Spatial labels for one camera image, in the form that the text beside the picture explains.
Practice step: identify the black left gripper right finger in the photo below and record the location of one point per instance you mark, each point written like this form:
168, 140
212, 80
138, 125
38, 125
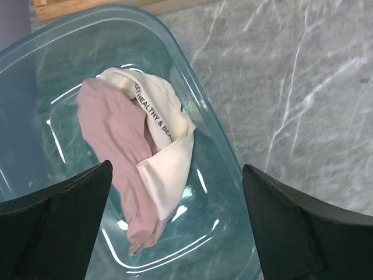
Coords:
298, 236

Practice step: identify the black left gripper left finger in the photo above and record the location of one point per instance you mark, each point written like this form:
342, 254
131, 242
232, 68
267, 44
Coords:
50, 234

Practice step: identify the pink and cream underwear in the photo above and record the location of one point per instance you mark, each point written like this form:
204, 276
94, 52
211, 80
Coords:
135, 121

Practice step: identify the wooden hanging rack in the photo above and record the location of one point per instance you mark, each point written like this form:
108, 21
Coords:
48, 10

